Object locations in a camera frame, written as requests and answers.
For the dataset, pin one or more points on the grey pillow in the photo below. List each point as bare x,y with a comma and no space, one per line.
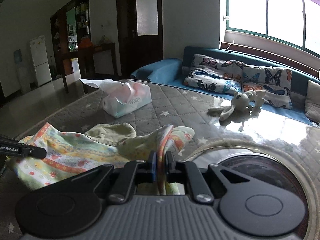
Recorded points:
313,102

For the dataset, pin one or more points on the blue sofa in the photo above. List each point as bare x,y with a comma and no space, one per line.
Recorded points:
162,70

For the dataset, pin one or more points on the dark wooden door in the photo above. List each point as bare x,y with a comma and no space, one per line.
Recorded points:
125,30

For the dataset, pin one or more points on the round black built-in cooktop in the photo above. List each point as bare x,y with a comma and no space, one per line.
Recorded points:
270,175

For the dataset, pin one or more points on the dark wooden shelf cabinet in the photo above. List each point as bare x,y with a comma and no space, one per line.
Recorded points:
60,30

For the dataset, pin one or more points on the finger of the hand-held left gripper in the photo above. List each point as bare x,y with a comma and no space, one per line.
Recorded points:
25,151

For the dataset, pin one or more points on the tissue pack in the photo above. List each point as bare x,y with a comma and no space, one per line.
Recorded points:
130,97

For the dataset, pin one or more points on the green framed window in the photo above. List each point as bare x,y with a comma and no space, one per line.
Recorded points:
250,5

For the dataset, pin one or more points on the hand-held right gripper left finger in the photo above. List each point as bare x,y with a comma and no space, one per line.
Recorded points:
153,166

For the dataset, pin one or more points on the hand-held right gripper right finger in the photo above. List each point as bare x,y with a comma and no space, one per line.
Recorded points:
170,166

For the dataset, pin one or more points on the patterned children's shirt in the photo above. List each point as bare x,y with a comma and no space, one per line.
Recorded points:
75,152

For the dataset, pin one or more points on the white refrigerator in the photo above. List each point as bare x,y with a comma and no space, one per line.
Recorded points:
40,60

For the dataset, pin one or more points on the white stuffed bunny toy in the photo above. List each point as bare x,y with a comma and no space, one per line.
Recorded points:
237,102

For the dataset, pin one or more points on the brown wooden ledge board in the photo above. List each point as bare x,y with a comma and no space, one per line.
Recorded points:
262,52

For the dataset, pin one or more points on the orange bag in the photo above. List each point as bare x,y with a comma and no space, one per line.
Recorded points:
85,43

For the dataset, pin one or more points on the grey water dispenser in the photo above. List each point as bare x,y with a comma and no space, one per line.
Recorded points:
22,75

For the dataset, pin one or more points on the wooden side table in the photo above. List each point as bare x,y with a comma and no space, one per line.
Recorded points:
105,47

